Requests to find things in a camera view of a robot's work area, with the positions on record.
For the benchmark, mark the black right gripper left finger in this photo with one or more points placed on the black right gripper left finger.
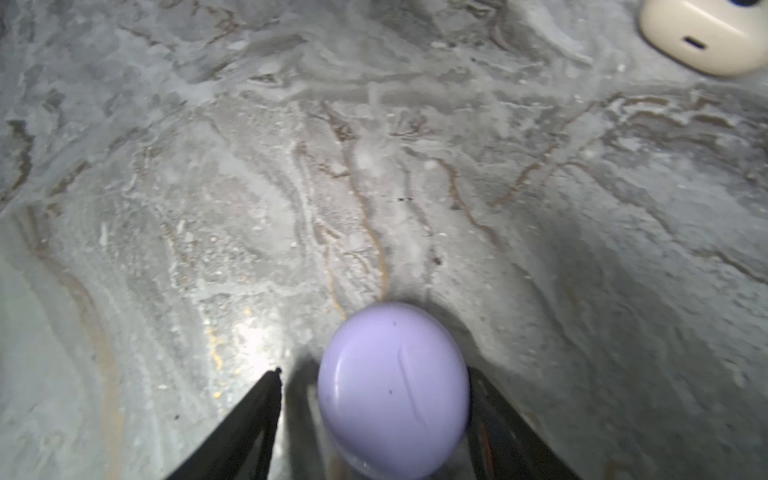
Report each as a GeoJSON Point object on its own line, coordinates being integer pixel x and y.
{"type": "Point", "coordinates": [241, 446]}

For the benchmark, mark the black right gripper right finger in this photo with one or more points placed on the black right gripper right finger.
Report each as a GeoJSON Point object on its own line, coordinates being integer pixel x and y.
{"type": "Point", "coordinates": [502, 445]}

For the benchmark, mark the purple round earbud case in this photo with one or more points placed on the purple round earbud case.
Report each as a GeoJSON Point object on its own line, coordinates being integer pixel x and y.
{"type": "Point", "coordinates": [394, 392]}

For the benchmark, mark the cream earbud charging case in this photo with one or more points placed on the cream earbud charging case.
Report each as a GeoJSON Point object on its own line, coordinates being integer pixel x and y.
{"type": "Point", "coordinates": [722, 38]}

